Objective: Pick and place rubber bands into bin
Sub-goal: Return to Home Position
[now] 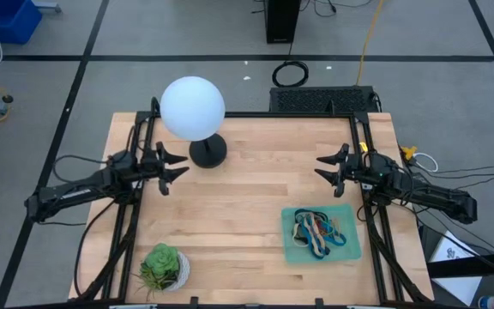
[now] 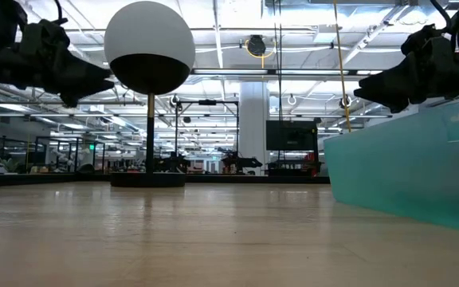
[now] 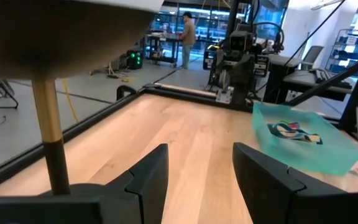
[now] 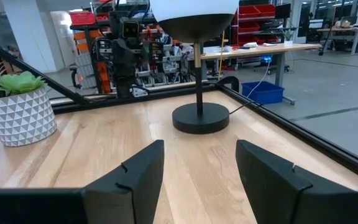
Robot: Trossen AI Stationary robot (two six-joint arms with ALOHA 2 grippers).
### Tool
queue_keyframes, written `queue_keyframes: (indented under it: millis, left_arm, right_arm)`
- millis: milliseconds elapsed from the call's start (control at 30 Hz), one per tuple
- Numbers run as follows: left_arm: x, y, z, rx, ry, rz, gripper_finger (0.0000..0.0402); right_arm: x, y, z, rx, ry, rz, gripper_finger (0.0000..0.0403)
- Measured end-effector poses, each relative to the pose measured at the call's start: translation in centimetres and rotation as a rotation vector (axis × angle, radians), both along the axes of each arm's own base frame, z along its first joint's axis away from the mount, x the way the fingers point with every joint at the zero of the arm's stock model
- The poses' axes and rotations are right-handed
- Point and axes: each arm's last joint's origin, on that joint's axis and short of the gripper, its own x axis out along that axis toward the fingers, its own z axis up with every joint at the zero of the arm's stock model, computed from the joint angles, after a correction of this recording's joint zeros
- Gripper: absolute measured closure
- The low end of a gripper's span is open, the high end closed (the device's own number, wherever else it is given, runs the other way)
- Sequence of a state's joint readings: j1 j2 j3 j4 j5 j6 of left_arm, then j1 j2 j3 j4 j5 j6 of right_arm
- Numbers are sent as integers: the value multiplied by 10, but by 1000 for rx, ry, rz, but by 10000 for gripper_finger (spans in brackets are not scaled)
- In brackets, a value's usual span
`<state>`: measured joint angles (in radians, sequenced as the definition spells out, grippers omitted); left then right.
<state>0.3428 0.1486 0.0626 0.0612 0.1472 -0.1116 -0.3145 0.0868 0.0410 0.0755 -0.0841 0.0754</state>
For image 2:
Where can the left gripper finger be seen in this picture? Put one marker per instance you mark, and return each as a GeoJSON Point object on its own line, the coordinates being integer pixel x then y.
{"type": "Point", "coordinates": [86, 71]}
{"type": "Point", "coordinates": [86, 85]}

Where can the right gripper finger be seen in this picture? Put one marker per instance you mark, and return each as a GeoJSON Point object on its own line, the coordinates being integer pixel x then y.
{"type": "Point", "coordinates": [389, 83]}
{"type": "Point", "coordinates": [385, 97]}

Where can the black background robot arm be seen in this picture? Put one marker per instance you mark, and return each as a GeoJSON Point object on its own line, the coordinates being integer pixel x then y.
{"type": "Point", "coordinates": [245, 162]}

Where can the teal translucent plastic bin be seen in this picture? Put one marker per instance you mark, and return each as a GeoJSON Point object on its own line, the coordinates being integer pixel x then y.
{"type": "Point", "coordinates": [413, 179]}

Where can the small black ceiling reel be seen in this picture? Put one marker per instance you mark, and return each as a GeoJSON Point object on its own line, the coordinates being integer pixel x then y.
{"type": "Point", "coordinates": [345, 101]}

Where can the white globe lamp black base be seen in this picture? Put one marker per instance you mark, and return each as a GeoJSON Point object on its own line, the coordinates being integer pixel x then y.
{"type": "Point", "coordinates": [150, 40]}

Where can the black monitor on cart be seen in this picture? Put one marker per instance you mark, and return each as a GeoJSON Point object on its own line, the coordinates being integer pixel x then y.
{"type": "Point", "coordinates": [291, 135]}

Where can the white building column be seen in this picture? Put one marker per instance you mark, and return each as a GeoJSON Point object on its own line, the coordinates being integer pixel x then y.
{"type": "Point", "coordinates": [253, 119]}

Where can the black frame robot station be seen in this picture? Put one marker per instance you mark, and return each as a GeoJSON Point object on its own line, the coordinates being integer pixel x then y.
{"type": "Point", "coordinates": [207, 102]}

